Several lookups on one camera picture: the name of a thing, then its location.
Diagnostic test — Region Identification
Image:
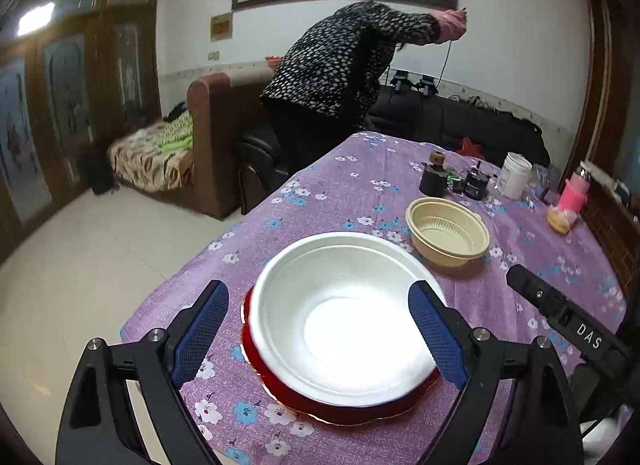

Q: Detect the black jar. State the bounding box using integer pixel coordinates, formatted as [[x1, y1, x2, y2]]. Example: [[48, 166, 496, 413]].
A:
[[462, 167, 490, 202]]

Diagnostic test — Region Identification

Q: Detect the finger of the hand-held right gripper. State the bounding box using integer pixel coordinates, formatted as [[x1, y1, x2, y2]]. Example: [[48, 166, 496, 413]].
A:
[[506, 265, 631, 368]]

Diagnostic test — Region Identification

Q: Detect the black leather armchair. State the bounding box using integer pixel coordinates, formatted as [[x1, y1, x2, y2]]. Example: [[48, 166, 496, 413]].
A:
[[234, 126, 293, 216]]

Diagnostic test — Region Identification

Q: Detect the green cloth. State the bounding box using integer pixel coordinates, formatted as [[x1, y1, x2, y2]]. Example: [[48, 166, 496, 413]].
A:
[[159, 110, 194, 152]]

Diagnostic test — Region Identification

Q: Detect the pink bottle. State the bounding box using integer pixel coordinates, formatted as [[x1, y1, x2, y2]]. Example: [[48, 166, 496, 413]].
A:
[[556, 165, 592, 223]]

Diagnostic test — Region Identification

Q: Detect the black sofa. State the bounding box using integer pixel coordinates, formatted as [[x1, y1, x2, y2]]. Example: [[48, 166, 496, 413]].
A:
[[367, 85, 551, 168]]

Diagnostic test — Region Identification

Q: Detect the white paper bowl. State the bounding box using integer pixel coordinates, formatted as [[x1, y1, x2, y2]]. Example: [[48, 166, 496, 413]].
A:
[[248, 232, 446, 407]]

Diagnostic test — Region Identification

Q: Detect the dark bottle with cork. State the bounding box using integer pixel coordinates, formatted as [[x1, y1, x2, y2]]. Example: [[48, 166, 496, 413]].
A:
[[419, 149, 448, 198]]

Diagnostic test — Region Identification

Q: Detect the white plastic jar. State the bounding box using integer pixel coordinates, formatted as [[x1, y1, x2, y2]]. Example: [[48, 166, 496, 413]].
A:
[[495, 151, 533, 200]]

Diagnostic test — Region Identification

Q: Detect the small red fluted plate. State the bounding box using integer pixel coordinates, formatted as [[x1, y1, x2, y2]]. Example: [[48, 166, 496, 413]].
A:
[[241, 287, 441, 398]]

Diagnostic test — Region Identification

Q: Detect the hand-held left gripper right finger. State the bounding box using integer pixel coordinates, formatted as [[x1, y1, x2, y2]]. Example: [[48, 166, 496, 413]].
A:
[[407, 280, 586, 465]]

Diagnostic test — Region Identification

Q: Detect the pale yellow soft object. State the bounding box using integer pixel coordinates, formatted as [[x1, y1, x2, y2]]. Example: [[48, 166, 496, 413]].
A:
[[546, 207, 573, 235]]

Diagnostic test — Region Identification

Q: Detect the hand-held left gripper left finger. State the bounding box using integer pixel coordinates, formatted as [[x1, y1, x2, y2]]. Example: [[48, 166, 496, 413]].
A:
[[55, 279, 231, 465]]

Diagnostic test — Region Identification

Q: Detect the brown sofa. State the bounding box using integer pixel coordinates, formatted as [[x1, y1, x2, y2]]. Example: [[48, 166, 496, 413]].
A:
[[186, 62, 281, 220]]

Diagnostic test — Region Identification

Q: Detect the wooden door frame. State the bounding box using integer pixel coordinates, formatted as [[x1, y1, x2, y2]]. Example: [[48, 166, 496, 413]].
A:
[[565, 0, 640, 186]]

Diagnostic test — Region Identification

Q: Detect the leopard print blanket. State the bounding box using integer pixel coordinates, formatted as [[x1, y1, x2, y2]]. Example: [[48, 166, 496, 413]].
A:
[[109, 122, 195, 193]]

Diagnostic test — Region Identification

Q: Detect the clear glass cup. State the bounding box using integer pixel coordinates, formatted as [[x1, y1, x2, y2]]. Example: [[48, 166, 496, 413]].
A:
[[532, 165, 561, 200]]

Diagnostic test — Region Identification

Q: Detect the small wall plaque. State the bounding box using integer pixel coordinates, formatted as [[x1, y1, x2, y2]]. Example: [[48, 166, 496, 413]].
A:
[[210, 12, 235, 42]]

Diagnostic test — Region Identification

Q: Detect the black bag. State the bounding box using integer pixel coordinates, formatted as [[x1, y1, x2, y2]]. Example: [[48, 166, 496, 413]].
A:
[[80, 145, 118, 196]]

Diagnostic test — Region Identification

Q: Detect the purple floral tablecloth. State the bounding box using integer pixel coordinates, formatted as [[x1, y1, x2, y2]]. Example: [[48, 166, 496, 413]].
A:
[[120, 131, 631, 465]]

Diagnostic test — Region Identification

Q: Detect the wooden cabinet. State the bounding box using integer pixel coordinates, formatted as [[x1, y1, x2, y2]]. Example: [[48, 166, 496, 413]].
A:
[[580, 180, 640, 266]]

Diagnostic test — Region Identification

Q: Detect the wooden wardrobe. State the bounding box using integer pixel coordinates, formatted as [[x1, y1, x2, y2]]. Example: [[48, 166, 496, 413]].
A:
[[0, 0, 163, 266]]

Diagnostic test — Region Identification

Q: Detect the thin dark cable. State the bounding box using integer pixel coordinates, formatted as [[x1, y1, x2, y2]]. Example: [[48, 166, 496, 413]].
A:
[[439, 9, 469, 82]]

